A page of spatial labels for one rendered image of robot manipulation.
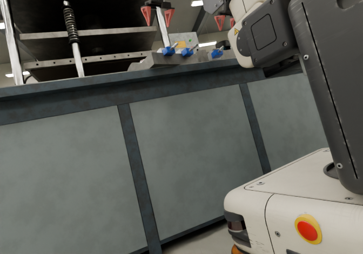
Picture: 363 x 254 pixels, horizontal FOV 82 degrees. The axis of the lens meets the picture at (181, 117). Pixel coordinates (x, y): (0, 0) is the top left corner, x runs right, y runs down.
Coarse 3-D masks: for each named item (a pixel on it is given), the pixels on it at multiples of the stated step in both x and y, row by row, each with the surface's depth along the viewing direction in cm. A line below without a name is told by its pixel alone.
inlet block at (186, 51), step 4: (196, 44) 95; (188, 48) 98; (192, 48) 96; (176, 52) 103; (180, 52) 100; (184, 52) 99; (188, 52) 98; (192, 52) 99; (184, 56) 100; (188, 56) 102
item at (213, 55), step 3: (222, 48) 97; (210, 51) 105; (213, 51) 102; (216, 51) 101; (219, 51) 100; (222, 51) 102; (207, 54) 108; (210, 54) 105; (213, 54) 103; (216, 54) 101; (219, 54) 101; (222, 54) 102; (210, 57) 106; (213, 57) 104; (216, 57) 104; (219, 57) 106; (210, 60) 107; (213, 60) 105
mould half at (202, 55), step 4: (232, 48) 117; (196, 52) 112; (200, 52) 110; (204, 52) 111; (208, 52) 111; (224, 52) 114; (228, 52) 115; (232, 52) 116; (200, 56) 110; (204, 56) 110; (224, 56) 114; (228, 56) 115; (232, 56) 116; (200, 60) 109; (204, 60) 110; (208, 60) 111
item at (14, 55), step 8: (0, 0) 153; (8, 0) 155; (8, 8) 154; (160, 8) 192; (8, 16) 152; (160, 16) 189; (8, 24) 151; (160, 24) 188; (8, 32) 151; (160, 32) 189; (8, 40) 150; (16, 40) 153; (168, 40) 188; (8, 48) 151; (16, 48) 152; (16, 56) 150; (16, 64) 149; (16, 72) 148; (16, 80) 148
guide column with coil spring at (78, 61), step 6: (66, 12) 167; (66, 18) 167; (72, 24) 167; (72, 30) 166; (72, 48) 165; (78, 48) 166; (78, 54) 165; (78, 60) 164; (78, 66) 163; (78, 72) 163; (84, 72) 166
